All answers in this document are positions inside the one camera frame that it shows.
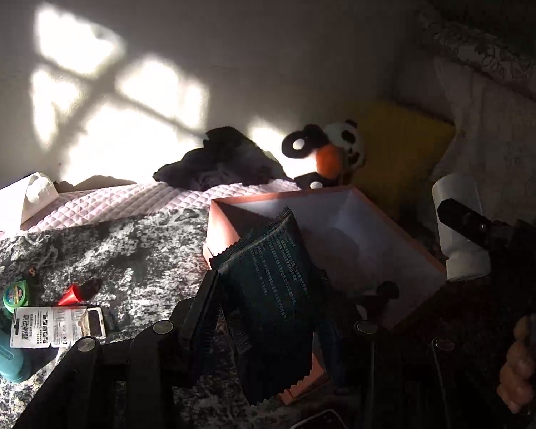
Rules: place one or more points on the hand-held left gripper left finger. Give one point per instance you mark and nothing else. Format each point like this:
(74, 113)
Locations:
(201, 317)

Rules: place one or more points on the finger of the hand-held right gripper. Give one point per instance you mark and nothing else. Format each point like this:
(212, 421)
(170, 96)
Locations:
(462, 221)

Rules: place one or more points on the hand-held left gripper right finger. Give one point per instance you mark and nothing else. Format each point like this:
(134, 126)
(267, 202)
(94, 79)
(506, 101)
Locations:
(339, 348)

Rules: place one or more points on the dark foil packet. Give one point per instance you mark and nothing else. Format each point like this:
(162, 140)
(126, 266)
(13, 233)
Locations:
(272, 295)

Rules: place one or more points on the pink cardboard box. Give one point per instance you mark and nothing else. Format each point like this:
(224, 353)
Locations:
(384, 250)

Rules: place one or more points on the person's right hand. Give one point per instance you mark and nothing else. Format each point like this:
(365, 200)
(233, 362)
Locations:
(516, 375)

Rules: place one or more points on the yellow pillow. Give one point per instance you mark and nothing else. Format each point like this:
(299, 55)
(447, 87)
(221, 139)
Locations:
(402, 143)

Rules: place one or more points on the white pillow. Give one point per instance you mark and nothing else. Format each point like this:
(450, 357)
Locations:
(509, 134)

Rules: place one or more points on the red cone cap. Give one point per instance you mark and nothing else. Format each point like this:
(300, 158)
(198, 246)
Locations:
(71, 297)

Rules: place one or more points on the panda plush toy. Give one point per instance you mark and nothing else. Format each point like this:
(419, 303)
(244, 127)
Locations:
(335, 161)

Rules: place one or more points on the white battery card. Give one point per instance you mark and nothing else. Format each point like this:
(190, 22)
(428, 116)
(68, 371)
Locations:
(49, 321)

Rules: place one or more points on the dark cloth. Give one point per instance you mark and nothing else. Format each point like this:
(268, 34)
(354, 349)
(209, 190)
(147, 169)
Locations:
(223, 161)

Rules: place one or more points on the floral patterned duvet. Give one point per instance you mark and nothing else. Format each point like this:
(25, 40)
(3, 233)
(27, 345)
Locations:
(487, 53)

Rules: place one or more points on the teal glasses case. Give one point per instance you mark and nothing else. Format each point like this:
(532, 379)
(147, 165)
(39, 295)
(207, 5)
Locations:
(0, 353)

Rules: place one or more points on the white folded paper bag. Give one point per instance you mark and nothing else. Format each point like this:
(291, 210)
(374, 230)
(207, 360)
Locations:
(9, 205)

